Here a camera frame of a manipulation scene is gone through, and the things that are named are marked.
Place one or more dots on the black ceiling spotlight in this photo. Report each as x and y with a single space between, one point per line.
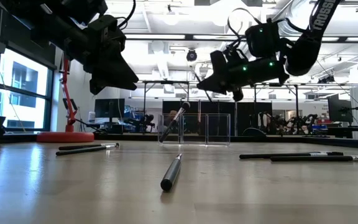
191 56

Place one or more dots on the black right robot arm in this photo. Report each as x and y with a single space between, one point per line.
303 53

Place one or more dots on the large window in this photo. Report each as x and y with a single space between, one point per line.
23 77

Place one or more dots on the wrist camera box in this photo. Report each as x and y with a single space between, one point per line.
106 29
261 40

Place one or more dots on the ceiling light strip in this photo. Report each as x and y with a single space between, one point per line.
154 36
210 37

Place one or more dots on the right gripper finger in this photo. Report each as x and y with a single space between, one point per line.
219 81

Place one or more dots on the black partition panels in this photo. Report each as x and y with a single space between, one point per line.
250 118

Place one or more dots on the white bottle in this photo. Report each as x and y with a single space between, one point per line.
91 117

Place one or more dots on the black metal frame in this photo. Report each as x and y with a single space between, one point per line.
129 137

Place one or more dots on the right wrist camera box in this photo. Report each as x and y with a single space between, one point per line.
261 40

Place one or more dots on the black computer monitor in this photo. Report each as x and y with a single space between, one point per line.
109 108
339 110

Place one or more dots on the red desk lamp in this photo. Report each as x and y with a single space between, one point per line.
65 137

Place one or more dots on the clear acrylic organizer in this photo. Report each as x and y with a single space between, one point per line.
216 130

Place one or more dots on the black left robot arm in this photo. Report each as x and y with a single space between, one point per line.
42 18

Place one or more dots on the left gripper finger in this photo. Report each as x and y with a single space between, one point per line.
117 77

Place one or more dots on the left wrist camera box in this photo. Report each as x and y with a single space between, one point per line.
106 29

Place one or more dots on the person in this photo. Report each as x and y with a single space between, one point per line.
171 115

